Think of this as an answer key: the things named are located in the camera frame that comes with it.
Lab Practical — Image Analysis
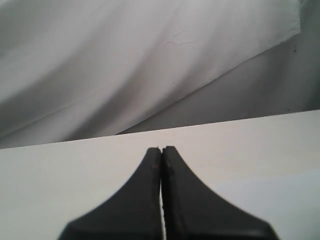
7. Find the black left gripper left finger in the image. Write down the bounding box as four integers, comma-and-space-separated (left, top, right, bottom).
59, 147, 162, 240

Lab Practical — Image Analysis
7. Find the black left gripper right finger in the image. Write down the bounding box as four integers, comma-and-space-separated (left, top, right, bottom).
161, 146, 279, 240

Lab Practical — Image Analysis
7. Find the white paper stack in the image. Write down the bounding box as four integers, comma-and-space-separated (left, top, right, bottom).
214, 169, 320, 240

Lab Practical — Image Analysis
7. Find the white backdrop cloth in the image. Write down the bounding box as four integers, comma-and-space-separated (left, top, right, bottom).
0, 0, 302, 148

